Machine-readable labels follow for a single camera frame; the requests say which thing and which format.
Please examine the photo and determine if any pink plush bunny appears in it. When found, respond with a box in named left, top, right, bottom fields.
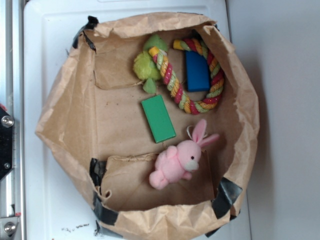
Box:
left=149, top=119, right=220, bottom=190

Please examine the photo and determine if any brown paper bag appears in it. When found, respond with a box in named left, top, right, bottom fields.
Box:
left=36, top=12, right=260, bottom=240

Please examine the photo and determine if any multicolored twisted rope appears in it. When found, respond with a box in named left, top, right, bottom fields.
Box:
left=147, top=38, right=225, bottom=116

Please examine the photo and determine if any black metal bracket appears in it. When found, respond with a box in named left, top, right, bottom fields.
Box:
left=0, top=104, right=15, bottom=181

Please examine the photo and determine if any green rectangular block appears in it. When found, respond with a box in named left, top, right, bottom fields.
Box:
left=141, top=95, right=176, bottom=143

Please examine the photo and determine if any blue rectangular block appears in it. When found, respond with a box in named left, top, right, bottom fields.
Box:
left=185, top=51, right=210, bottom=92

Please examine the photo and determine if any aluminium frame rail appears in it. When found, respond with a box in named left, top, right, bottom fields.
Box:
left=0, top=0, right=27, bottom=240

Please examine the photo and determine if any white plastic tray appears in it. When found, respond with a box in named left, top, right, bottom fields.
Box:
left=21, top=0, right=253, bottom=240

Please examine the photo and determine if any green plush toy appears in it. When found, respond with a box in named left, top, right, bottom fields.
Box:
left=133, top=34, right=168, bottom=94

